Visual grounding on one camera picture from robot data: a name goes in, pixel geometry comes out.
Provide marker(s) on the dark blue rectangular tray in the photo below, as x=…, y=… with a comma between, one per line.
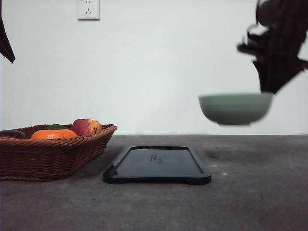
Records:
x=157, y=164

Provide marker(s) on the dark purple fruit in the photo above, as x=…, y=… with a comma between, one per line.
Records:
x=12, y=134

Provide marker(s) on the light green bowl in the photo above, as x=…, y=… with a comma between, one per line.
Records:
x=236, y=109

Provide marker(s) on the green avocado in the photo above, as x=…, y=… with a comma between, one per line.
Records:
x=56, y=126

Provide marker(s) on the orange tangerine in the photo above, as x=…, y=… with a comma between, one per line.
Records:
x=52, y=134

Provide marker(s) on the white wall socket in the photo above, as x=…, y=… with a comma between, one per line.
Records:
x=88, y=10

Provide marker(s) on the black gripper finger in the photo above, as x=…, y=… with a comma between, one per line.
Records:
x=5, y=46

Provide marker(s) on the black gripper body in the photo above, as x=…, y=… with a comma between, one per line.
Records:
x=275, y=39

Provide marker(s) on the brown wicker basket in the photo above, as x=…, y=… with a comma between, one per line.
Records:
x=34, y=159

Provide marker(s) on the red yellow apple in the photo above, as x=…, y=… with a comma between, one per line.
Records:
x=84, y=126

